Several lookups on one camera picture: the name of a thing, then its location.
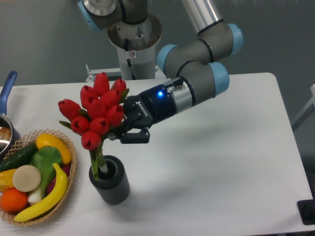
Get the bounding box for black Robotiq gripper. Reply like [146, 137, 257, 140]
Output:
[107, 84, 177, 144]

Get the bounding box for red tulip bouquet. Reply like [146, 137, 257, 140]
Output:
[58, 72, 129, 180]

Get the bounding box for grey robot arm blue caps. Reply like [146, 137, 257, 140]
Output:
[78, 0, 244, 144]

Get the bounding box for dark grey ribbed vase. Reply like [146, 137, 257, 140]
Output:
[89, 155, 130, 205]

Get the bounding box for red purple vegetable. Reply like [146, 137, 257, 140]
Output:
[46, 164, 71, 195]

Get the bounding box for yellow squash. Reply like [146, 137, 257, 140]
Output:
[35, 133, 72, 164]

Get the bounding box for green bok choy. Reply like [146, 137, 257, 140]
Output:
[28, 146, 62, 205]

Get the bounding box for yellow banana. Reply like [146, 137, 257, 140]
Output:
[14, 163, 68, 222]

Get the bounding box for woven wicker basket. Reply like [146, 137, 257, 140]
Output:
[0, 129, 77, 226]

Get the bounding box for green cucumber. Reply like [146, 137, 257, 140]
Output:
[0, 143, 38, 172]

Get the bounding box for beige round slice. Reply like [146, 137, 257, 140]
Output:
[12, 165, 41, 192]

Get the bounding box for yellow bell pepper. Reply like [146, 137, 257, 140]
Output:
[0, 169, 17, 193]

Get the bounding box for orange fruit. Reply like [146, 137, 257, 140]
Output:
[0, 188, 28, 212]

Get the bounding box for black device at table edge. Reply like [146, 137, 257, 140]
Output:
[297, 199, 315, 225]

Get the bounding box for white metal base frame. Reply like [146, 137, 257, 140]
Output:
[85, 64, 160, 83]

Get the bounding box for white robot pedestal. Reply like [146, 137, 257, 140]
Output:
[107, 13, 162, 80]

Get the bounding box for blue handled saucepan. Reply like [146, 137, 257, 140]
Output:
[0, 71, 20, 162]

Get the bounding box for white frame at right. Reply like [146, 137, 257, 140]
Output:
[291, 84, 315, 132]

